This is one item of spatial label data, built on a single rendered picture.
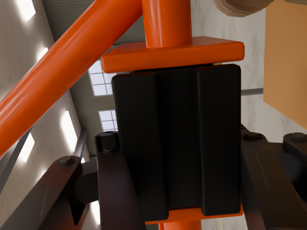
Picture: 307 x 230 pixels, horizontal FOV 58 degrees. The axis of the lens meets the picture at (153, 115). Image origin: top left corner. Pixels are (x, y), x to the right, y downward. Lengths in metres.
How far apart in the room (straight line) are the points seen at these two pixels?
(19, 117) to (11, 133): 0.01
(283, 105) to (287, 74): 0.03
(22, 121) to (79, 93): 9.68
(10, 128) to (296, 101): 0.25
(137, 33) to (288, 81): 8.41
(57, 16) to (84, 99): 2.88
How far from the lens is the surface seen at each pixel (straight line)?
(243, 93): 2.23
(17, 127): 0.17
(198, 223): 0.17
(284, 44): 0.32
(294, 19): 0.30
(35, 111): 0.16
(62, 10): 8.75
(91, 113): 10.26
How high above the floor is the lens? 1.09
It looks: 1 degrees up
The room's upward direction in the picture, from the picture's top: 95 degrees counter-clockwise
